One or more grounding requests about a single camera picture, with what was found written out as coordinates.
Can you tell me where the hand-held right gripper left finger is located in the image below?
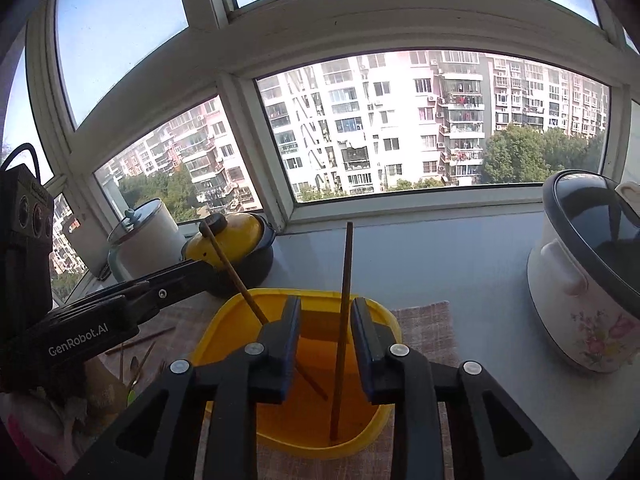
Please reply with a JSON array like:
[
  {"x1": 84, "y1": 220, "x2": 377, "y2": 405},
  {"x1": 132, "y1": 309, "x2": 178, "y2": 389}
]
[{"x1": 75, "y1": 296, "x2": 303, "y2": 480}]

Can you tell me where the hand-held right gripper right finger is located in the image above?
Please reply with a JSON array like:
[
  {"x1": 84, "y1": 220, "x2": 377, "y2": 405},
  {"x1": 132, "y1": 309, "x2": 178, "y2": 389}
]
[{"x1": 350, "y1": 297, "x2": 581, "y2": 480}]

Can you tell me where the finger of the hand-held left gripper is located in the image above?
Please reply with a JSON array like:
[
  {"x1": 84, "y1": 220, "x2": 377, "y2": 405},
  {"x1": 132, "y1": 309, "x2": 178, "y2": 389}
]
[{"x1": 47, "y1": 258, "x2": 223, "y2": 328}]

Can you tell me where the yellow plastic container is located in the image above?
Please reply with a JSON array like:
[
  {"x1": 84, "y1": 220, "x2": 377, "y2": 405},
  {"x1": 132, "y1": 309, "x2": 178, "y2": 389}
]
[{"x1": 189, "y1": 287, "x2": 403, "y2": 461}]

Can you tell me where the person's left forearm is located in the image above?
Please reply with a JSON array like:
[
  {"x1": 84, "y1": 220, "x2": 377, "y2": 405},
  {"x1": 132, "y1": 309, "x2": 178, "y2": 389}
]
[{"x1": 0, "y1": 412, "x2": 56, "y2": 480}]

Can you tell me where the person's left hand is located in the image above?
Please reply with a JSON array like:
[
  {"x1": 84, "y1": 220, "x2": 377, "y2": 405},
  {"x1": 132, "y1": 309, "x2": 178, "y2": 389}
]
[{"x1": 0, "y1": 357, "x2": 132, "y2": 466}]

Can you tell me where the plaid cloth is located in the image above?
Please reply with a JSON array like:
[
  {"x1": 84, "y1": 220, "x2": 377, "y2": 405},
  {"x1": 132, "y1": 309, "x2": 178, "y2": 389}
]
[{"x1": 90, "y1": 290, "x2": 463, "y2": 480}]

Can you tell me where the dark casserole pot yellow lid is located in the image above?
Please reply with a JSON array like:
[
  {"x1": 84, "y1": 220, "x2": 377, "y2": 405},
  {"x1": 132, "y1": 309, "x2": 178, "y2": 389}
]
[{"x1": 181, "y1": 212, "x2": 276, "y2": 298}]

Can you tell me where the white floral slow cooker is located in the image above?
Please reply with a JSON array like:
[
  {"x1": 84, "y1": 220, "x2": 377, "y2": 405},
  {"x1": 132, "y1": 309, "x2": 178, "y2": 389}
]
[{"x1": 526, "y1": 169, "x2": 640, "y2": 375}]

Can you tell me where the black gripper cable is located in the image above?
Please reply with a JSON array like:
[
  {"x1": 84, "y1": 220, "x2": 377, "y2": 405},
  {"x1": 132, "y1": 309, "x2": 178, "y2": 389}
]
[{"x1": 0, "y1": 143, "x2": 42, "y2": 181}]

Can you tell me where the white window frame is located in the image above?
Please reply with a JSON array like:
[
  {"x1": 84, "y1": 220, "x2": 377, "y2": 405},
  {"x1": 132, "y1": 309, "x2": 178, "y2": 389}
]
[{"x1": 0, "y1": 0, "x2": 640, "y2": 306}]

